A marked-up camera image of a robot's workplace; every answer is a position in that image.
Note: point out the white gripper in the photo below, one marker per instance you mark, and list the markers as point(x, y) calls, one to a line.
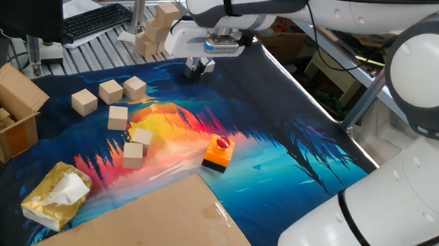
point(182, 40)

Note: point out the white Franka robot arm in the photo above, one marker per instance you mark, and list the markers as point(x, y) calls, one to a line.
point(409, 211)

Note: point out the metal wrist mounting plate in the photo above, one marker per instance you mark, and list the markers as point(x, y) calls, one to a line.
point(220, 46)

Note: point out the orange emergency stop button box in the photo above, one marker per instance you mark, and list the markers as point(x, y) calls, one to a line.
point(217, 155)

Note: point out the black keyboard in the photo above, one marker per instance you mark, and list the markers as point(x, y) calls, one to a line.
point(96, 20)

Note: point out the colourful forest print mat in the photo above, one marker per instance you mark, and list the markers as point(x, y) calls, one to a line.
point(278, 161)

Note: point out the white paper sheets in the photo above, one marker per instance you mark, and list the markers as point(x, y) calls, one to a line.
point(78, 5)

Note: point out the beige stool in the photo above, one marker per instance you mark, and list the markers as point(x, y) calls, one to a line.
point(337, 75)

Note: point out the white stand base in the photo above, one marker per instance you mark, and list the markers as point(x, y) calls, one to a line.
point(52, 53)

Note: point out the flat brown cardboard sheet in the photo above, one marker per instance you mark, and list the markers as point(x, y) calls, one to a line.
point(160, 222)

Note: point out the aluminium table leg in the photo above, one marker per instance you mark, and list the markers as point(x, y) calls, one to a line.
point(364, 101)

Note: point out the open cardboard box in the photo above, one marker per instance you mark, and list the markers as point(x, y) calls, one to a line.
point(13, 125)

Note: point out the gold tissue pack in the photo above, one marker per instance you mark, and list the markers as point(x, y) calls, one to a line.
point(52, 200)

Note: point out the wooden pieces inside box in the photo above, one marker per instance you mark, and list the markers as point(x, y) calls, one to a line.
point(1, 114)

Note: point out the tall aluminium profile post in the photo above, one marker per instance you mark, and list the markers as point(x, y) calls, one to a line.
point(139, 3)

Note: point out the short aluminium profile post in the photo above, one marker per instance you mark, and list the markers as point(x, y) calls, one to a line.
point(34, 56)

